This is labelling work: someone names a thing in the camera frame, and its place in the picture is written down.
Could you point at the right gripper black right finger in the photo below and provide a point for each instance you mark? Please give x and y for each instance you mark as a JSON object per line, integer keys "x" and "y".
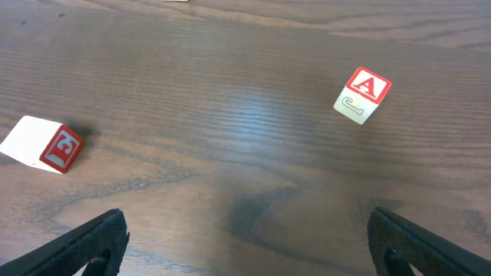
{"x": 399, "y": 246}

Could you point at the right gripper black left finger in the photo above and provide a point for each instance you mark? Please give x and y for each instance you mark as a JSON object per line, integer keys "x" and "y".
{"x": 97, "y": 248}

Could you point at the red letter A block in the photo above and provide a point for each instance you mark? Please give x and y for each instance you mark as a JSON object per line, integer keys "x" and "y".
{"x": 362, "y": 95}

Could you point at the red letter E block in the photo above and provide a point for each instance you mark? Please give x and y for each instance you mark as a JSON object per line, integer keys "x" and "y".
{"x": 42, "y": 144}

